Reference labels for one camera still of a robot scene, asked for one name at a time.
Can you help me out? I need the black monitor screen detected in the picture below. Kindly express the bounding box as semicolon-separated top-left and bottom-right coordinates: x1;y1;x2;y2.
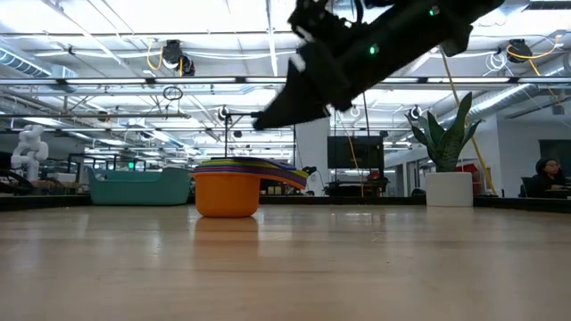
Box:
327;136;385;170

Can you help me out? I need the teal plastic basket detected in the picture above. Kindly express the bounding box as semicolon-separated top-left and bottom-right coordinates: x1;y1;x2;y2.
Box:
87;167;194;206

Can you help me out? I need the snake plant with white pot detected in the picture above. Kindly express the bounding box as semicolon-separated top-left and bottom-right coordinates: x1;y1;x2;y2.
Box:
403;91;483;209

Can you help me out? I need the black ceiling cable reel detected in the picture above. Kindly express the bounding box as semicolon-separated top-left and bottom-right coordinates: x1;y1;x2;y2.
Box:
506;38;534;63
160;39;196;77

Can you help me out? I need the black hanging cable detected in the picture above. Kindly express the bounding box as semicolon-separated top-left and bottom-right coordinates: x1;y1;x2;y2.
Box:
361;92;372;138

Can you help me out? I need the white robot figure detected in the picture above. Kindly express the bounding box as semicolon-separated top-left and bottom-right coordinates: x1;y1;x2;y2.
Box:
9;124;50;183

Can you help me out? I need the long ceiling light strip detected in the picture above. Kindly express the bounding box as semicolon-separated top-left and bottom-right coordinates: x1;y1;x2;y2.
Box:
0;76;571;86

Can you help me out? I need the orange measuring cup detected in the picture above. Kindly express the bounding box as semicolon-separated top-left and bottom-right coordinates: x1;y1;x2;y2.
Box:
189;171;309;218

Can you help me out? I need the black gantry frame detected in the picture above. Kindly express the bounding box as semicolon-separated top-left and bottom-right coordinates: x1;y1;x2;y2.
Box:
224;111;298;179

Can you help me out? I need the yellow hanging cable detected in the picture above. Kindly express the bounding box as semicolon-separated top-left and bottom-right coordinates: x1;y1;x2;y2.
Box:
438;47;498;196

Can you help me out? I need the silver ventilation duct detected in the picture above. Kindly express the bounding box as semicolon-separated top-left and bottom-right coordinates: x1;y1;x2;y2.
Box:
0;46;79;93
439;55;571;130

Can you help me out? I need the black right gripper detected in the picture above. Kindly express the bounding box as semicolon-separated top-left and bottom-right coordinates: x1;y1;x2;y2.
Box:
252;0;417;132

